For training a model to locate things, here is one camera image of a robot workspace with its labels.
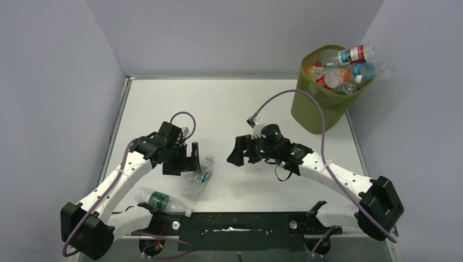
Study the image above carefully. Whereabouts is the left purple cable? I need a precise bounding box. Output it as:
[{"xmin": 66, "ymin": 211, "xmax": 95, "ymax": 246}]
[{"xmin": 62, "ymin": 111, "xmax": 197, "ymax": 260}]

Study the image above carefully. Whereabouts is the aluminium frame rail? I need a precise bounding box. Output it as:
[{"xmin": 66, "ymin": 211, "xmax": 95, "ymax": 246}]
[{"xmin": 67, "ymin": 212, "xmax": 402, "ymax": 262}]

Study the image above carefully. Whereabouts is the green mesh waste bin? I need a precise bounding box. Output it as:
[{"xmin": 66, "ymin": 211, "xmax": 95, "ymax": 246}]
[{"xmin": 291, "ymin": 45, "xmax": 372, "ymax": 134}]

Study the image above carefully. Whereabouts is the orange drink bottle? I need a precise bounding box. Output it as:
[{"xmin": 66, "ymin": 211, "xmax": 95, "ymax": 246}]
[{"xmin": 302, "ymin": 65, "xmax": 364, "ymax": 84}]

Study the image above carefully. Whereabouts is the clear bottle red label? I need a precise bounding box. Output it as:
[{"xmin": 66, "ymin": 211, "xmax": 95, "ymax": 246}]
[
  {"xmin": 315, "ymin": 69, "xmax": 351, "ymax": 91},
  {"xmin": 316, "ymin": 42, "xmax": 375, "ymax": 68}
]

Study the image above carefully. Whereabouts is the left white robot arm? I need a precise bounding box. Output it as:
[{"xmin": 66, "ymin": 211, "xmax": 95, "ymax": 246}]
[{"xmin": 60, "ymin": 122, "xmax": 200, "ymax": 260}]

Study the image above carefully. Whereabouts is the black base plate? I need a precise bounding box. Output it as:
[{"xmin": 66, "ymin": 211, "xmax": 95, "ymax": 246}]
[{"xmin": 135, "ymin": 211, "xmax": 328, "ymax": 255}]

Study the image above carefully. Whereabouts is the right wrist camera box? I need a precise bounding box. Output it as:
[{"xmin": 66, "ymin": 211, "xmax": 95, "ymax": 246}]
[{"xmin": 247, "ymin": 116, "xmax": 266, "ymax": 140}]

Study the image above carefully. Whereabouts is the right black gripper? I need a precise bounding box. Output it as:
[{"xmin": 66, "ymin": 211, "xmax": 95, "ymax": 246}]
[{"xmin": 228, "ymin": 132, "xmax": 279, "ymax": 167}]

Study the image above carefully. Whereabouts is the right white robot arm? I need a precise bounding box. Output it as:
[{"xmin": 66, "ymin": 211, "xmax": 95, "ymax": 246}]
[{"xmin": 227, "ymin": 124, "xmax": 404, "ymax": 241}]

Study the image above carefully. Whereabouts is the clear bottle dark green label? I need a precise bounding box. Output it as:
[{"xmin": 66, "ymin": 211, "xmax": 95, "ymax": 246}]
[{"xmin": 134, "ymin": 187, "xmax": 193, "ymax": 217}]

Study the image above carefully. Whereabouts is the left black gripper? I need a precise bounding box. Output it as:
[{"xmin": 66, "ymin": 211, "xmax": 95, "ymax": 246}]
[{"xmin": 164, "ymin": 142, "xmax": 200, "ymax": 176}]

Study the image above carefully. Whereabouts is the clear bottle blue label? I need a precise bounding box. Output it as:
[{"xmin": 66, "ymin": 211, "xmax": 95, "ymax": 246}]
[{"xmin": 353, "ymin": 62, "xmax": 394, "ymax": 81}]

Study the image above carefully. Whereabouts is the crushed clear bottle white cap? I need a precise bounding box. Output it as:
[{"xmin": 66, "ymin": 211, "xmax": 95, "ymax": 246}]
[{"xmin": 182, "ymin": 155, "xmax": 214, "ymax": 201}]

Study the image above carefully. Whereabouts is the clear bottle red label top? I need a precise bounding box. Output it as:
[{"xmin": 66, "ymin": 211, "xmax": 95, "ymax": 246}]
[{"xmin": 315, "ymin": 69, "xmax": 351, "ymax": 91}]

